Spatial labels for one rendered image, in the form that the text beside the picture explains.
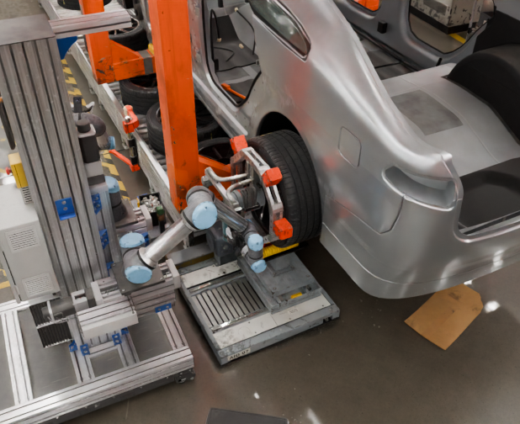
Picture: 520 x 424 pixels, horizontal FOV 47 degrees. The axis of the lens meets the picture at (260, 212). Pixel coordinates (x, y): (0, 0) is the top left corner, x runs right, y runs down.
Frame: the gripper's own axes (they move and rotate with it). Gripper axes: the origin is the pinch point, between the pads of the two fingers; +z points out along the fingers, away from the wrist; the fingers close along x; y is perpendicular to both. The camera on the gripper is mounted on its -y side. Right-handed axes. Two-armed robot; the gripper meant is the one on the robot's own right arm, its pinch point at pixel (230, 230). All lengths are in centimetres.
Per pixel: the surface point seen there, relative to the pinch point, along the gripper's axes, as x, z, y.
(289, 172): -34.3, -1.9, 28.0
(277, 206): -23.4, -8.8, 14.0
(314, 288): -55, -4, -68
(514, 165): -172, -32, 8
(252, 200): -12.2, -2.2, 17.3
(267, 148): -30.0, 15.0, 34.7
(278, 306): -27, -8, -69
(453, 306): -135, -49, -82
